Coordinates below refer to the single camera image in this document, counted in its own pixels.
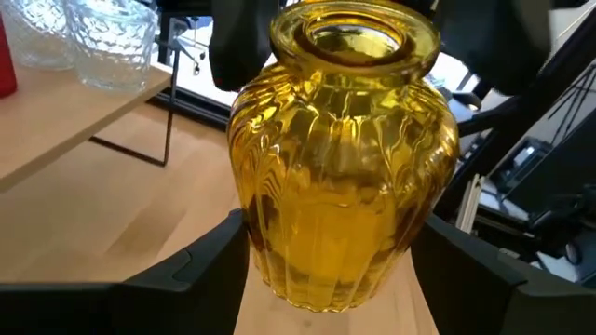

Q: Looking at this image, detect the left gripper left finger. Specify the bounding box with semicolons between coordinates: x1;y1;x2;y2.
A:
0;208;251;335

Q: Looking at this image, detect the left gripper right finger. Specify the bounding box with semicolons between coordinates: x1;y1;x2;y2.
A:
412;213;596;335

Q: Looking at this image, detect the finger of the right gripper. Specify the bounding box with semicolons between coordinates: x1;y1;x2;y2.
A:
435;0;553;97
209;0;280;92

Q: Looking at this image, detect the clear wide round glass vase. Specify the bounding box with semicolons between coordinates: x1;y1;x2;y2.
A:
64;0;160;93

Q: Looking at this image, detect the yellow small ribbed vase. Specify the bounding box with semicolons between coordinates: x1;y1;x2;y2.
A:
226;0;461;314

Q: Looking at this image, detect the clear textured glass vase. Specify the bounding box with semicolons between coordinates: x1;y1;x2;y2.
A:
0;0;78;71

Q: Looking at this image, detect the red tall glass vase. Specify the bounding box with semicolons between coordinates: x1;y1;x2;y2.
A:
0;13;19;100

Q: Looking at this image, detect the wooden shelf with black legs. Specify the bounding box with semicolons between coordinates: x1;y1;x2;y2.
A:
0;60;181;194

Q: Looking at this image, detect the black aluminium table frame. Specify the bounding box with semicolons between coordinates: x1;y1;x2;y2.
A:
148;83;234;132

